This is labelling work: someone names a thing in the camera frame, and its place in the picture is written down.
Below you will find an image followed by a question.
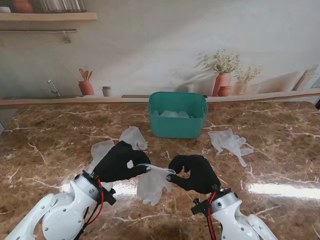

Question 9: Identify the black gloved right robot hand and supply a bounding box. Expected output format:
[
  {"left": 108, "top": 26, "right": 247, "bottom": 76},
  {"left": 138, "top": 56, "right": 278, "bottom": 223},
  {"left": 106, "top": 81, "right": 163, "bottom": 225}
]
[{"left": 166, "top": 154, "right": 222, "bottom": 195}]

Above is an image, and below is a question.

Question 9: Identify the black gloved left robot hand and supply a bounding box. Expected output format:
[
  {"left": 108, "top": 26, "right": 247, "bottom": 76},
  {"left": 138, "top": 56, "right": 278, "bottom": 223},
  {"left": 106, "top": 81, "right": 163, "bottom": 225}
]
[{"left": 92, "top": 140, "right": 152, "bottom": 184}]

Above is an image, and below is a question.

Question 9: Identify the green plastic basket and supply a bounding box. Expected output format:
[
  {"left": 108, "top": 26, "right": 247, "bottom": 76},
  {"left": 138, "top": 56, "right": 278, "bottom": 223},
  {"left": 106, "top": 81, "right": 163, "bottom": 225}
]
[{"left": 147, "top": 91, "right": 209, "bottom": 140}]

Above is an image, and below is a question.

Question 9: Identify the printed kitchen scene backdrop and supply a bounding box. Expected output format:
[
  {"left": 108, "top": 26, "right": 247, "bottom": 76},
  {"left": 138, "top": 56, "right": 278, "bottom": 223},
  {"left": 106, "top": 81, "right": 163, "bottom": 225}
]
[{"left": 0, "top": 0, "right": 320, "bottom": 111}]

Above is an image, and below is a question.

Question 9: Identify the red black right arm cable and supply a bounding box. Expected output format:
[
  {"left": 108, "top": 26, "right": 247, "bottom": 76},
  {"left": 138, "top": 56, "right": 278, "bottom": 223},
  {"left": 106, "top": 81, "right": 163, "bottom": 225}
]
[{"left": 206, "top": 191, "right": 218, "bottom": 240}]

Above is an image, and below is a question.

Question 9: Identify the red black arm cable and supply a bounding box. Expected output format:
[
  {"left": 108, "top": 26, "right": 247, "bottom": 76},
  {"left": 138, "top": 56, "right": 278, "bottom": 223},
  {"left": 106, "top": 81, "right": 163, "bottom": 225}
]
[
  {"left": 206, "top": 191, "right": 218, "bottom": 240},
  {"left": 81, "top": 177, "right": 105, "bottom": 232}
]

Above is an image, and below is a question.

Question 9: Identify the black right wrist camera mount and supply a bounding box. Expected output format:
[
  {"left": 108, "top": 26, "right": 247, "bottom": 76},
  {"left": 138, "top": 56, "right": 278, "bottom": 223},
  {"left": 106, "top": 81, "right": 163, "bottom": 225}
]
[{"left": 190, "top": 197, "right": 213, "bottom": 216}]

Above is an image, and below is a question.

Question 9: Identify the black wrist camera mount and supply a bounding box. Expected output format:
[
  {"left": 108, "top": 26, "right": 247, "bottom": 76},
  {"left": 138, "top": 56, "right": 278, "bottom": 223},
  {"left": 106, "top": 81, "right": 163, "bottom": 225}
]
[
  {"left": 190, "top": 197, "right": 213, "bottom": 216},
  {"left": 99, "top": 187, "right": 117, "bottom": 207}
]

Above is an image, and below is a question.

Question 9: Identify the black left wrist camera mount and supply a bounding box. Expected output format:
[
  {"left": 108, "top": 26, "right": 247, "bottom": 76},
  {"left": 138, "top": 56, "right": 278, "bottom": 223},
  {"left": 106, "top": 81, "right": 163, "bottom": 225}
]
[{"left": 99, "top": 187, "right": 117, "bottom": 207}]

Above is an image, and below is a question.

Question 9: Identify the red black left arm cable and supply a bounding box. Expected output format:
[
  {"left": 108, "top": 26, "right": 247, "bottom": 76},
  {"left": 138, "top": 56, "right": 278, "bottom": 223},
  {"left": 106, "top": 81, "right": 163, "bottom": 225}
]
[{"left": 81, "top": 177, "right": 105, "bottom": 232}]

